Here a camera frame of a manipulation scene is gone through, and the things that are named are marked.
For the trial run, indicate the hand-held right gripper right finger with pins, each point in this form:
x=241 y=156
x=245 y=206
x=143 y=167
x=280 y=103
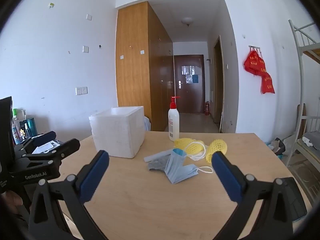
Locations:
x=227 y=177

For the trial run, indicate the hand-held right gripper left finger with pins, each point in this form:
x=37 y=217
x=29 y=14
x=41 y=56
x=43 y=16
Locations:
x=95 y=175

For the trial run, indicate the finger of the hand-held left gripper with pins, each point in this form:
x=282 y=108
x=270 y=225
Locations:
x=42 y=138
x=65 y=148

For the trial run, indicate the yellow foam fruit net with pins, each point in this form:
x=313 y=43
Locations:
x=218 y=147
x=196 y=148
x=181 y=143

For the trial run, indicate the white foam box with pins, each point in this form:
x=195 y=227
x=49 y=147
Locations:
x=117 y=135

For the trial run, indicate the blue face mask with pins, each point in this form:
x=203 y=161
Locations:
x=178 y=172

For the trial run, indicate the grey sock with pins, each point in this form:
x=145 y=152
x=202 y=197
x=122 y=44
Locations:
x=157 y=165

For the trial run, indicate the white foam strip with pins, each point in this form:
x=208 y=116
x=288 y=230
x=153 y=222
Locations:
x=157 y=156

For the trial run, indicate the person's left hand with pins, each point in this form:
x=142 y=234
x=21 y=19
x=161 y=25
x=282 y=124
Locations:
x=10 y=201

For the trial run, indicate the teal bottle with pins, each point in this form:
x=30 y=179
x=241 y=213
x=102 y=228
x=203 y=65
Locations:
x=32 y=126

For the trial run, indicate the yellow toy figure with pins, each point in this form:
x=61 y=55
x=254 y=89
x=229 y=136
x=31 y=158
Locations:
x=24 y=133

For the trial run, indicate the black box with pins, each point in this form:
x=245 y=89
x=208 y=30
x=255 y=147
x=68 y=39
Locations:
x=5 y=125

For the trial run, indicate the black floor bag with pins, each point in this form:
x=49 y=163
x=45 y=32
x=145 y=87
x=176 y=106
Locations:
x=281 y=145

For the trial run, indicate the red fire extinguisher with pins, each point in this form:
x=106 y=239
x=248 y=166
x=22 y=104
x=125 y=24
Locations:
x=207 y=108

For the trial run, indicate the black flat device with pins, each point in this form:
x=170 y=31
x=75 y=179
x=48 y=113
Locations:
x=297 y=197

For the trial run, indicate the light blue plastic bag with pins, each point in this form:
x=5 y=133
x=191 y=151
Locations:
x=147 y=123

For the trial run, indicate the white lotion pump bottle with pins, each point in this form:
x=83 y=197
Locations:
x=173 y=123

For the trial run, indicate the dark brown entrance door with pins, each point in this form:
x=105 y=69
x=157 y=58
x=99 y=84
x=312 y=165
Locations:
x=192 y=97

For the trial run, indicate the wooden side door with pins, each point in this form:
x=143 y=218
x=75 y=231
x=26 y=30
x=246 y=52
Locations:
x=218 y=87

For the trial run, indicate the grey cloth on bed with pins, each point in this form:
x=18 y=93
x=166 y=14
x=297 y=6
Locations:
x=312 y=138

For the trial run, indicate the leaning wooden board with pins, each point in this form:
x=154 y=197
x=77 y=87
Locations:
x=301 y=115

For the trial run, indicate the red bag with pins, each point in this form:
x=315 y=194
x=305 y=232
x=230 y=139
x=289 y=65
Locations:
x=268 y=83
x=253 y=63

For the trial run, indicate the blue paper notice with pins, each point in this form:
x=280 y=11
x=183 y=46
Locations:
x=192 y=78

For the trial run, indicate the wooden wardrobe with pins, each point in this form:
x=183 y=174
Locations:
x=132 y=62

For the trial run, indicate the grey paper notice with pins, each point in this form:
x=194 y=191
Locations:
x=188 y=69

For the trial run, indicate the grey metal bunk bed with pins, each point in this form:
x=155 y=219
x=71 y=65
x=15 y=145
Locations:
x=298 y=55

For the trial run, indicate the round ceiling lamp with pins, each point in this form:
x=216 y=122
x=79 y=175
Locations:
x=187 y=21

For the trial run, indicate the double wall socket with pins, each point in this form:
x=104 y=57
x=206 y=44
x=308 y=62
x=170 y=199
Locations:
x=81 y=90

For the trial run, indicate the small square wall switch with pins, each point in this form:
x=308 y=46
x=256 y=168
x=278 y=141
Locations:
x=88 y=17

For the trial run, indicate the metal wall hook rack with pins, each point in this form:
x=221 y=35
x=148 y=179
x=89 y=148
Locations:
x=255 y=47

